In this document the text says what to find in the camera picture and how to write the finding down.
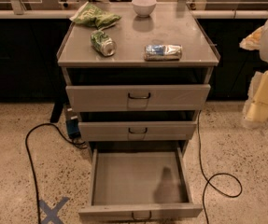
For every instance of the grey open bottom drawer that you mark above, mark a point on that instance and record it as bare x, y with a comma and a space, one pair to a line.
139, 186

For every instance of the green chip bag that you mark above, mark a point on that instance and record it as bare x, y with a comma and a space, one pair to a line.
92, 16

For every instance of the grey middle drawer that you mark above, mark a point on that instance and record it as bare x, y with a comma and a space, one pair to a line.
137, 130

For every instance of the blue power adapter box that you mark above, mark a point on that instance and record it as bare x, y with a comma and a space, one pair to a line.
71, 121

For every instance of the grey metal drawer cabinet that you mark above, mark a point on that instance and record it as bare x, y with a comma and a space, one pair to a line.
169, 24

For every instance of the blue tape cross mark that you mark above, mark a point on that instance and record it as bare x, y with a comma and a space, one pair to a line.
52, 213

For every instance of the green crushed soda can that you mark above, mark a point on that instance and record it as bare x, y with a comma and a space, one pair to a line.
103, 43

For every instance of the dark counter cabinet background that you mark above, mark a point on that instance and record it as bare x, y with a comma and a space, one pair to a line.
28, 60

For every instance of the white ceramic bowl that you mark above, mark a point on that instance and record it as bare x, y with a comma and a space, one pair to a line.
143, 8

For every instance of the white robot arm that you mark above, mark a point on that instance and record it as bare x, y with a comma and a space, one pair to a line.
263, 51

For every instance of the grey top drawer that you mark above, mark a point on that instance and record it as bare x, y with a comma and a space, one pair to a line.
137, 97

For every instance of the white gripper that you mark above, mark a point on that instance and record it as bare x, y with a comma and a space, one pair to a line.
256, 106

